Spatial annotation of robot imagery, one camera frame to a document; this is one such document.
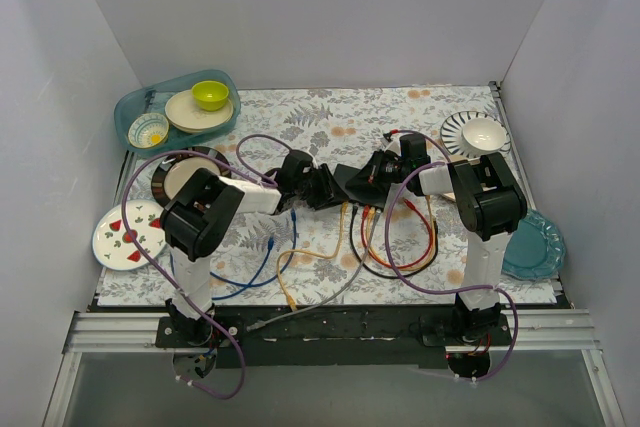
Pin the lime green bowl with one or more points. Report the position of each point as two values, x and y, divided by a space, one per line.
210 95

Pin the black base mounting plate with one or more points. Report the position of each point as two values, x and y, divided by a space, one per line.
416 335

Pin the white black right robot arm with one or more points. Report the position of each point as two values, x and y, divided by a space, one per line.
490 204

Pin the black network switch box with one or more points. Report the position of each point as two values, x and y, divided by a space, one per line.
358 189

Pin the cream plate in tray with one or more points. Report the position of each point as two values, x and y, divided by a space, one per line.
185 114

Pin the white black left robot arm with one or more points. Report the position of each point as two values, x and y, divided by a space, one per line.
197 218

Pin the floral patterned table mat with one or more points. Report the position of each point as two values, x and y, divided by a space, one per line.
310 256

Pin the white blue patterned bowl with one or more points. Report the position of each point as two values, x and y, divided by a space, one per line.
148 130

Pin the aluminium frame rail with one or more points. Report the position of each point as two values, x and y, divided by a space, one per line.
112 332

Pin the teal plastic tray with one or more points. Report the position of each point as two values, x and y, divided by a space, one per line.
153 98

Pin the blue striped white plate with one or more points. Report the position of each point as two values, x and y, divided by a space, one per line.
451 134

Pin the teal scalloped plate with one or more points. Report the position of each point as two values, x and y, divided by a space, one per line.
536 251

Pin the white bowl on striped plate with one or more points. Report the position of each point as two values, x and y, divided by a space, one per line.
484 134

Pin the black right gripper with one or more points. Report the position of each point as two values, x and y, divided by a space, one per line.
376 173

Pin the black rimmed cream plate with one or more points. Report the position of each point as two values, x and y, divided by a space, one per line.
175 170

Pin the watermelon print white plate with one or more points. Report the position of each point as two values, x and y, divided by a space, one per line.
113 245

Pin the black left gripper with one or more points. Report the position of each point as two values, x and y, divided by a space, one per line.
314 185

